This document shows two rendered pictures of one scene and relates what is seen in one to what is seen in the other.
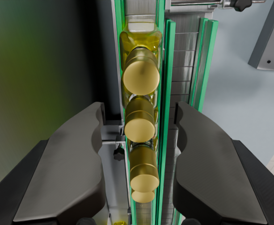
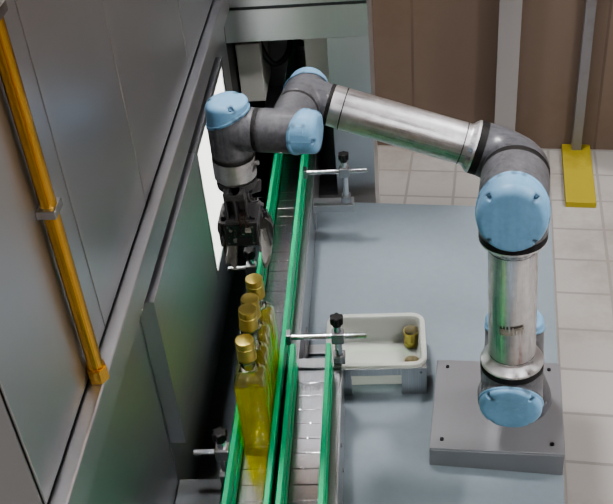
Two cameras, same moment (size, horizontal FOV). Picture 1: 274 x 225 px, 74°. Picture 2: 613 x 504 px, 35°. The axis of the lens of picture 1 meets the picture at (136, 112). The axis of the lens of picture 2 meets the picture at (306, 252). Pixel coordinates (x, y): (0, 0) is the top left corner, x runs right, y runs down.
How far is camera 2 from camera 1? 1.81 m
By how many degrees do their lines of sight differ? 84
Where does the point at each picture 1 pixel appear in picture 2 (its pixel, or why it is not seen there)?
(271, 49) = (439, 428)
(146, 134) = (252, 299)
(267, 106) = not seen: outside the picture
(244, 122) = not seen: outside the picture
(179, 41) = (308, 388)
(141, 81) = (253, 278)
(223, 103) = not seen: outside the picture
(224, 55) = (392, 455)
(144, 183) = (246, 308)
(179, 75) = (310, 417)
